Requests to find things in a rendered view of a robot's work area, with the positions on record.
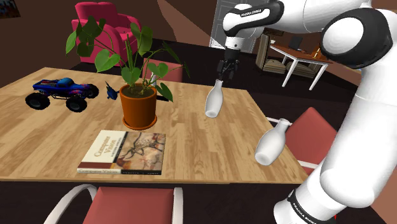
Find grey door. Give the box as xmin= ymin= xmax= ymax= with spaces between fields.
xmin=209 ymin=0 xmax=271 ymax=53

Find striped wooden chair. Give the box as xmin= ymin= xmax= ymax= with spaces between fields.
xmin=255 ymin=32 xmax=323 ymax=80

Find white bottle vase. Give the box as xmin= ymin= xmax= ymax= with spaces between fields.
xmin=254 ymin=118 xmax=293 ymax=167
xmin=204 ymin=78 xmax=225 ymax=119

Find brown desk with white legs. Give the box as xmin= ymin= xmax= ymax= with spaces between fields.
xmin=268 ymin=35 xmax=335 ymax=92

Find wooden table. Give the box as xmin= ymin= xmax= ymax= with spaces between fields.
xmin=0 ymin=67 xmax=309 ymax=185

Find green plant in orange pot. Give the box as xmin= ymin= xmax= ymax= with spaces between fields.
xmin=65 ymin=15 xmax=192 ymax=130

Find pink armchair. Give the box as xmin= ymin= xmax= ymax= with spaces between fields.
xmin=71 ymin=1 xmax=143 ymax=67

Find small blue figure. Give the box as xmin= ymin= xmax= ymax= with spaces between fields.
xmin=104 ymin=81 xmax=120 ymax=101

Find book with cave painting cover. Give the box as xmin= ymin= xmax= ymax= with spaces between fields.
xmin=76 ymin=129 xmax=167 ymax=176

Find blue toy monster truck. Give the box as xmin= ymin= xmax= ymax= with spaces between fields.
xmin=25 ymin=77 xmax=100 ymax=113

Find red chair with white frame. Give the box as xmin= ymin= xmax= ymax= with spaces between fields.
xmin=142 ymin=57 xmax=185 ymax=83
xmin=266 ymin=106 xmax=338 ymax=176
xmin=43 ymin=183 xmax=185 ymax=224

